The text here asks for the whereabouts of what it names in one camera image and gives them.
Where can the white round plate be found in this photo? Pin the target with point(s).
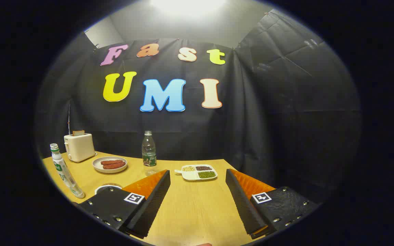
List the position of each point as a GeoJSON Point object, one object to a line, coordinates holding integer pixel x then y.
{"type": "Point", "coordinates": [97, 167]}

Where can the clear plastic water bottle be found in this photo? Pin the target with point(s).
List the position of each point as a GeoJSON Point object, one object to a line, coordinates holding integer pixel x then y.
{"type": "Point", "coordinates": [149, 157]}

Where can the ceiling light panel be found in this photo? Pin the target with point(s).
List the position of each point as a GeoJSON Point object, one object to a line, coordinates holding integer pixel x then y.
{"type": "Point", "coordinates": [188, 5]}

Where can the wooden table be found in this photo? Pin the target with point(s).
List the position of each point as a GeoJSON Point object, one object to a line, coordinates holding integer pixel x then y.
{"type": "Point", "coordinates": [197, 205]}

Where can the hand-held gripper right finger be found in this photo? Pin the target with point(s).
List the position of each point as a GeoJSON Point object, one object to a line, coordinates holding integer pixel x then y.
{"type": "Point", "coordinates": [245, 201]}

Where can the toast bread slice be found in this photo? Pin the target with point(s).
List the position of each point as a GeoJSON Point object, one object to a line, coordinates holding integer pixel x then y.
{"type": "Point", "coordinates": [78, 133]}

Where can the red sausage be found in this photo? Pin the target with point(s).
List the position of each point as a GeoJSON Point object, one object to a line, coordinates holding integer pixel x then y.
{"type": "Point", "coordinates": [115, 166]}
{"type": "Point", "coordinates": [111, 161]}

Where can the cream toaster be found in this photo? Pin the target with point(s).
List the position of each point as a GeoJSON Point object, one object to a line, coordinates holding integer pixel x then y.
{"type": "Point", "coordinates": [79, 147]}

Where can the white divided dish with beans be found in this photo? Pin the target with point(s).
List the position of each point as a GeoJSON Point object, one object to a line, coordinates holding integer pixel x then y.
{"type": "Point", "coordinates": [192, 175]}

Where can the white juice bottle green label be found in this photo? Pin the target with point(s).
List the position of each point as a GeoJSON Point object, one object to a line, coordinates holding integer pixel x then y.
{"type": "Point", "coordinates": [63, 171]}

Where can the black backdrop cloth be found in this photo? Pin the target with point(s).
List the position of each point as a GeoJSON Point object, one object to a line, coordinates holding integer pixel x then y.
{"type": "Point", "coordinates": [268, 119]}

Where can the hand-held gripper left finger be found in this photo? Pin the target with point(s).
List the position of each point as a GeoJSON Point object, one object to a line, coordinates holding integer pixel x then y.
{"type": "Point", "coordinates": [152, 201]}

